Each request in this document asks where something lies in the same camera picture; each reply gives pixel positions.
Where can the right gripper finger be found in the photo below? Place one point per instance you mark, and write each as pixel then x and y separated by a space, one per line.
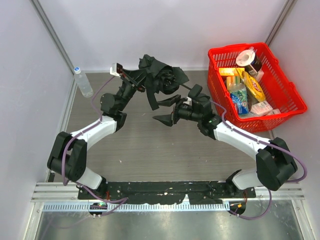
pixel 167 120
pixel 169 101

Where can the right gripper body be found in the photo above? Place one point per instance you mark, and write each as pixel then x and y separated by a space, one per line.
pixel 175 112

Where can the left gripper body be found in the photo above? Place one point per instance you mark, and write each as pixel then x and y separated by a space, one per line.
pixel 131 80

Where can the black folding umbrella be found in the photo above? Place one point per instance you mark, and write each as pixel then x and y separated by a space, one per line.
pixel 160 77

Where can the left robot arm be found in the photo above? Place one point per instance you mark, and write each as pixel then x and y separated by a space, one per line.
pixel 68 156

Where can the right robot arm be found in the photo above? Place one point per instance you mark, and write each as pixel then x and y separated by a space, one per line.
pixel 274 165

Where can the clear plastic bottle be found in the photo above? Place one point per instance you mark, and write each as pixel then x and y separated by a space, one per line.
pixel 83 83

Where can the yellow box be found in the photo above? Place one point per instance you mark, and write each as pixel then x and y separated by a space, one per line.
pixel 229 71

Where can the blue green snack packet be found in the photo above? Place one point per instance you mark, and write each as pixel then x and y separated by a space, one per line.
pixel 240 101

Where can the yellow snack bag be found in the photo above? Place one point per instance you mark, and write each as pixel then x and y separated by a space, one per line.
pixel 253 86

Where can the pink white box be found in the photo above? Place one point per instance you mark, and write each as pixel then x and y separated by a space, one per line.
pixel 261 108

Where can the red plastic basket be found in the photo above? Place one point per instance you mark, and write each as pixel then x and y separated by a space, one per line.
pixel 280 93

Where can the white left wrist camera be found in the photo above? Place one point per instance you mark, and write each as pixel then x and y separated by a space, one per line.
pixel 116 69

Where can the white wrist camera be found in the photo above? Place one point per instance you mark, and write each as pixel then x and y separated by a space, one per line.
pixel 116 69
pixel 188 100

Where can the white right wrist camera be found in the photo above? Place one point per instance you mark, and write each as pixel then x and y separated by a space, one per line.
pixel 188 100

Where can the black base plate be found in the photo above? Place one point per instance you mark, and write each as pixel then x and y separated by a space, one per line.
pixel 171 192

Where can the white slotted cable duct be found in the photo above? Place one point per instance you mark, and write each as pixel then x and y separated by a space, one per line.
pixel 99 206

